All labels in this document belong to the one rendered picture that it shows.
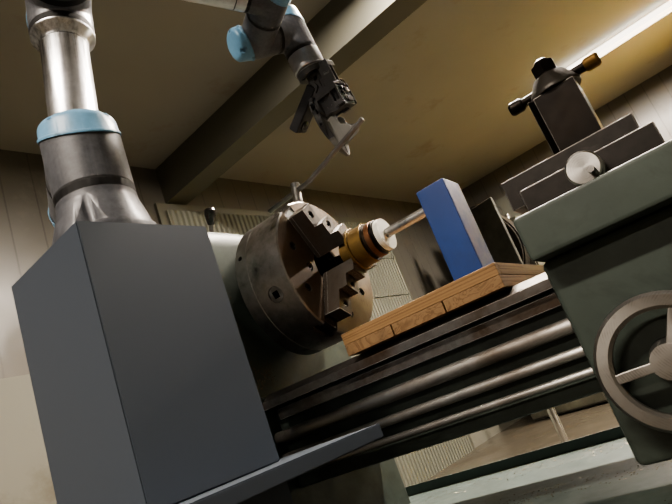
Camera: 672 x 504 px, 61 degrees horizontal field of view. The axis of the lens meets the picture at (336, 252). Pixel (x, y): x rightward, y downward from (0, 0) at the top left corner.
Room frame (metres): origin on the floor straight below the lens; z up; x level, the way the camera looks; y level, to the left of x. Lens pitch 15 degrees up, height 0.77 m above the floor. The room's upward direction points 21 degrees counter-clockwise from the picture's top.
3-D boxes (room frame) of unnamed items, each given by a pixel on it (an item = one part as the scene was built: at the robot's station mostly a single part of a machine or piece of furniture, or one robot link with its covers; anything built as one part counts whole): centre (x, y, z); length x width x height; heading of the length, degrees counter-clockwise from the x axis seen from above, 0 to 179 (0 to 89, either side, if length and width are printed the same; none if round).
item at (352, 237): (1.15, -0.06, 1.08); 0.09 x 0.09 x 0.09; 60
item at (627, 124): (0.86, -0.39, 1.00); 0.20 x 0.10 x 0.05; 60
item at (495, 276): (1.08, -0.18, 0.89); 0.36 x 0.30 x 0.04; 150
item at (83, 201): (0.77, 0.31, 1.15); 0.15 x 0.15 x 0.10
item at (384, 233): (1.09, -0.15, 1.08); 0.13 x 0.07 x 0.07; 60
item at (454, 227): (1.05, -0.23, 1.00); 0.08 x 0.06 x 0.23; 150
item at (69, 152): (0.78, 0.31, 1.27); 0.13 x 0.12 x 0.14; 29
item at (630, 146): (0.90, -0.45, 0.95); 0.43 x 0.18 x 0.04; 150
